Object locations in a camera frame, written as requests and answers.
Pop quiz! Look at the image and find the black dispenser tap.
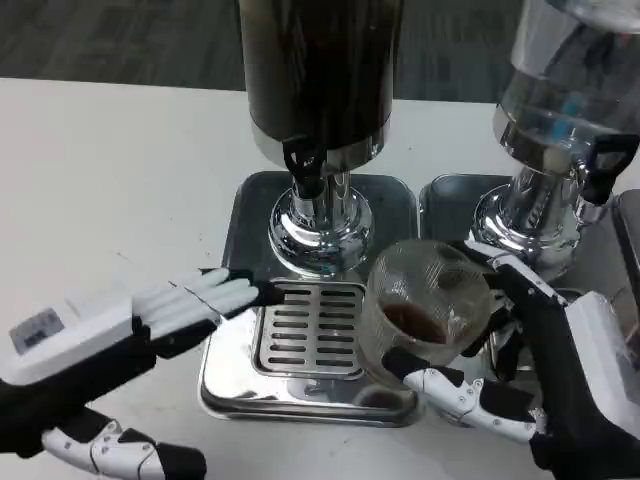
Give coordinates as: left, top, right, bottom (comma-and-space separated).
280, 136, 327, 200
582, 133, 640, 207

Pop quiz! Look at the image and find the clear drink dispenser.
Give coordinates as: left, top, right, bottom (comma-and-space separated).
469, 0, 640, 284

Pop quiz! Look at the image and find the dark drink dispenser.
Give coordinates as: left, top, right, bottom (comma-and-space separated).
237, 0, 405, 275

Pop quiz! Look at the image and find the clear ribbed glass cup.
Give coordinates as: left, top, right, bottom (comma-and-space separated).
364, 239, 497, 387

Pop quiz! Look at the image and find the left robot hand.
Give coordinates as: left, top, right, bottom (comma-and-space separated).
0, 267, 287, 480

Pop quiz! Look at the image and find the steel drip grid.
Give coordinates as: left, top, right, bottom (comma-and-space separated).
251, 280, 370, 380

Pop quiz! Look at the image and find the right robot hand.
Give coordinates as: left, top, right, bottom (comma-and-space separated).
382, 239, 640, 480

